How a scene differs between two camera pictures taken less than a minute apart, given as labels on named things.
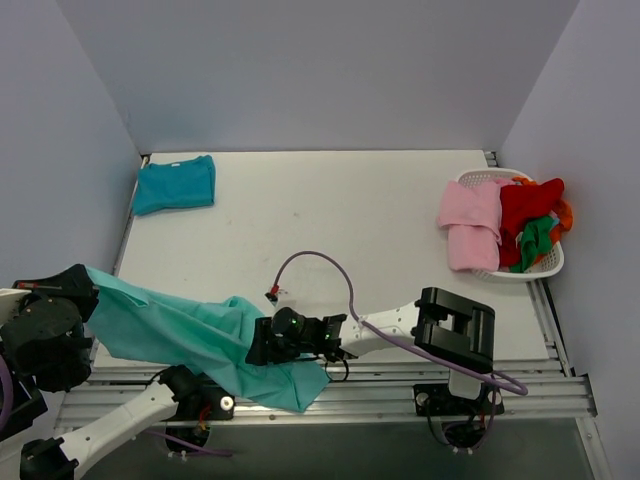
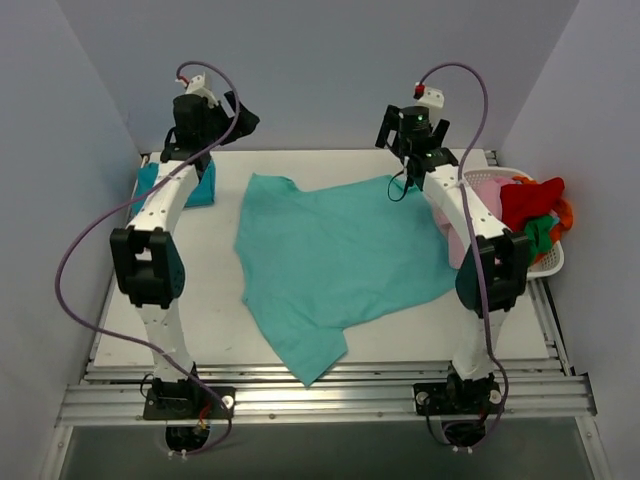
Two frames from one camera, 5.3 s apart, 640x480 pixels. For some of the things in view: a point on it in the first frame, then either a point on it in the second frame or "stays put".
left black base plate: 199,399 stays put
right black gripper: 261,342 -> 386,130
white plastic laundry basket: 549,265 stays put
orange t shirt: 562,210 stays put
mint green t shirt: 207,341 -> 318,260
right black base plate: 437,400 stays put
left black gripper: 70,288 -> 232,118
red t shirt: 519,205 stays put
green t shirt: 535,238 stays put
